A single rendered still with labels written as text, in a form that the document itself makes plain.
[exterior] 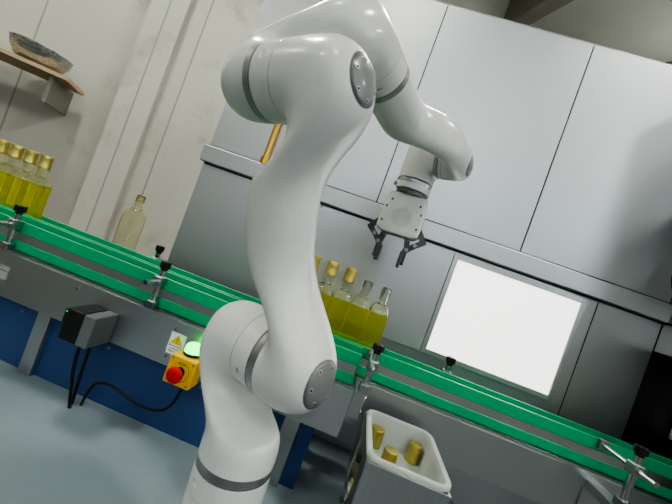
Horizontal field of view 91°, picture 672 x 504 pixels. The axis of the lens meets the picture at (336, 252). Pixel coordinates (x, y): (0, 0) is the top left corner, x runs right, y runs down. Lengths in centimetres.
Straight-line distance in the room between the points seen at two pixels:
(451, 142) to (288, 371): 52
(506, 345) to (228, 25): 402
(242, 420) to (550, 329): 99
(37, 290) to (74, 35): 341
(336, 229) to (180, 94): 322
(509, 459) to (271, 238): 90
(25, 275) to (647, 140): 192
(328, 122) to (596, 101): 119
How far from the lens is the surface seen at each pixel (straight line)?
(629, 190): 145
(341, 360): 90
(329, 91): 38
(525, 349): 126
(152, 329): 103
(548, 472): 118
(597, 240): 137
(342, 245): 112
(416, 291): 113
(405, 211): 79
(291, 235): 43
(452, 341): 118
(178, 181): 398
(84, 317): 104
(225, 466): 57
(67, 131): 419
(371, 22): 55
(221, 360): 55
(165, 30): 424
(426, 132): 71
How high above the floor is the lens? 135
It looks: level
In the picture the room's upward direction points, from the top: 20 degrees clockwise
